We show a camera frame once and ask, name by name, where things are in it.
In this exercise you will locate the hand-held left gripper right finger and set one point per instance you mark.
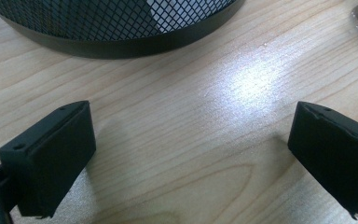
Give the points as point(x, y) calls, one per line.
point(332, 155)

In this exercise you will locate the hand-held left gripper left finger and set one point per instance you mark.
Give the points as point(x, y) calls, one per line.
point(54, 155)

